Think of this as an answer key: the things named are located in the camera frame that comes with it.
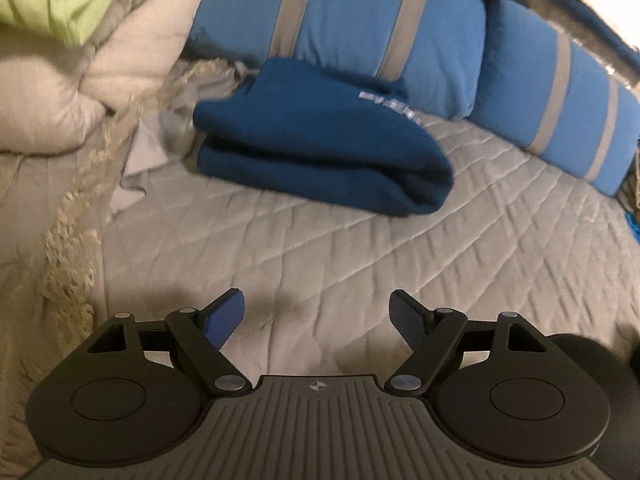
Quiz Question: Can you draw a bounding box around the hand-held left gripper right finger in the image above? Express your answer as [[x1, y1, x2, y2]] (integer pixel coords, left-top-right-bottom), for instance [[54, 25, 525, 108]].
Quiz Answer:
[[385, 289, 552, 394]]

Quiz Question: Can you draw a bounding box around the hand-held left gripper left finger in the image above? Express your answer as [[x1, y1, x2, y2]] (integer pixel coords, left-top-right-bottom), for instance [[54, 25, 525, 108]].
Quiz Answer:
[[86, 288, 252, 397]]

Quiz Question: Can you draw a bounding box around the dark blue sweatshirt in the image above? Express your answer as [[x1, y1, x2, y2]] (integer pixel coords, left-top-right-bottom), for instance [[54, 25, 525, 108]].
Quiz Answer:
[[192, 57, 455, 219]]

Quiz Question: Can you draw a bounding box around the grey quilted bed cover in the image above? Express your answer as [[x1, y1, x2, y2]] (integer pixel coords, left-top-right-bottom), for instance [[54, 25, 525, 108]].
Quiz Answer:
[[0, 57, 640, 461]]

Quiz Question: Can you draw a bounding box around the light grey cloth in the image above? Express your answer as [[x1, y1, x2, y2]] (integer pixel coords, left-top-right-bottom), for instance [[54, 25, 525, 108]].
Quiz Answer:
[[119, 62, 253, 212]]

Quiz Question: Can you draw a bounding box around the cream fringed blanket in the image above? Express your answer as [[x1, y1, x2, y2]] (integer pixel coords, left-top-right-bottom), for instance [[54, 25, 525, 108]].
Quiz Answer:
[[0, 57, 242, 356]]

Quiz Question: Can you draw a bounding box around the blue pillow with grey stripes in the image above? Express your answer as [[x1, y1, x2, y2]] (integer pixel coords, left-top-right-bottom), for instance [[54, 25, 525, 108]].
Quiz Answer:
[[469, 0, 640, 198], [186, 0, 487, 122]]

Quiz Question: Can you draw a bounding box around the beige quilted comforter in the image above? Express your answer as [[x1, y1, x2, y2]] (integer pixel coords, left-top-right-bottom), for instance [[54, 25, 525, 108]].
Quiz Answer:
[[0, 0, 209, 155]]

